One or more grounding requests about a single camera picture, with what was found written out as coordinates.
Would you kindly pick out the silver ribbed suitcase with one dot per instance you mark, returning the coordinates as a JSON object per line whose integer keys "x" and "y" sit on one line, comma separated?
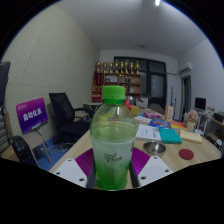
{"x": 2, "y": 133}

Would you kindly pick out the wooden shelf unit with trophies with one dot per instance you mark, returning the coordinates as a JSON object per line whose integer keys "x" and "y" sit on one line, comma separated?
{"x": 128, "y": 81}

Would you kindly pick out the gift box with red ribbon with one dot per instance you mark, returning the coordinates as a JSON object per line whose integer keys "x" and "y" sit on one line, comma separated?
{"x": 134, "y": 110}

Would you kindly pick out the black backpack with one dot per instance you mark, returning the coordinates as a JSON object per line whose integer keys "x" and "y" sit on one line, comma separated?
{"x": 23, "y": 151}

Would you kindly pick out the purple sign board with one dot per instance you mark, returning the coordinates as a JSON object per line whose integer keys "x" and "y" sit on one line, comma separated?
{"x": 31, "y": 115}

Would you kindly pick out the black framed glass door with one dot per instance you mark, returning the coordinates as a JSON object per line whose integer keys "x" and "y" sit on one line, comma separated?
{"x": 156, "y": 83}

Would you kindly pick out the pink patterned box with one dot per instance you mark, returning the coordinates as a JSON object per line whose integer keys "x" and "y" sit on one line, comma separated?
{"x": 152, "y": 115}

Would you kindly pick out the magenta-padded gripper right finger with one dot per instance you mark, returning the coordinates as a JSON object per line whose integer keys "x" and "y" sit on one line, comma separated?
{"x": 155, "y": 170}

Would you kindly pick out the upright brown carton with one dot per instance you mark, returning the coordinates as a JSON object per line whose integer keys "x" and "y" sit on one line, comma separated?
{"x": 169, "y": 113}

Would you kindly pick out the white printed booklet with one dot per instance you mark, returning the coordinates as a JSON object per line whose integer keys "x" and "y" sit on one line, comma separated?
{"x": 148, "y": 132}

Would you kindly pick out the flat round red coaster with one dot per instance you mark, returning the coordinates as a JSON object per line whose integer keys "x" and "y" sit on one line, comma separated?
{"x": 186, "y": 154}

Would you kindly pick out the ceiling light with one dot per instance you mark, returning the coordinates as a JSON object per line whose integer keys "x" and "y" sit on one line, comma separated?
{"x": 157, "y": 2}

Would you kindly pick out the small steel cup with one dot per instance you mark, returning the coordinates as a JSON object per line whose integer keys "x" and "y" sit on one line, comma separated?
{"x": 154, "y": 146}

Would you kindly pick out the black office chair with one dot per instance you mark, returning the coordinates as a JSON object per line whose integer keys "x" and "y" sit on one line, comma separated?
{"x": 66, "y": 120}

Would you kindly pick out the white wall air conditioner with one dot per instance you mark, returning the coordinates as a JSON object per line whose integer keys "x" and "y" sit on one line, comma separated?
{"x": 185, "y": 67}

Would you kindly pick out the blue colourful book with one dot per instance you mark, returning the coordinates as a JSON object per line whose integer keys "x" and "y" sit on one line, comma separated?
{"x": 160, "y": 123}

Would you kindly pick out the teal book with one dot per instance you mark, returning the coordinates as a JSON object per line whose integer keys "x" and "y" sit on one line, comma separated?
{"x": 170, "y": 136}

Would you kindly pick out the orange red book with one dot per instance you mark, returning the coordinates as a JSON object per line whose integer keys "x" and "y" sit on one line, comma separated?
{"x": 178, "y": 125}

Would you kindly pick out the computer monitor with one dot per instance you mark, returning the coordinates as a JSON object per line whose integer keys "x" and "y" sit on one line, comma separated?
{"x": 200, "y": 103}

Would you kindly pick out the large pale yellow envelope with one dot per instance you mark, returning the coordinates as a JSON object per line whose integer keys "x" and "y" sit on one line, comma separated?
{"x": 191, "y": 136}

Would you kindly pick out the pink potted flower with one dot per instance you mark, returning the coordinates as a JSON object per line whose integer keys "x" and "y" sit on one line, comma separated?
{"x": 192, "y": 118}

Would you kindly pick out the green-capped clear drink bottle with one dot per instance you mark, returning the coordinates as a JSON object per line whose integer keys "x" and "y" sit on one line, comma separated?
{"x": 112, "y": 143}

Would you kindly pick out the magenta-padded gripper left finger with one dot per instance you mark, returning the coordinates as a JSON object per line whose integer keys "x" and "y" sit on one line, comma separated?
{"x": 70, "y": 171}

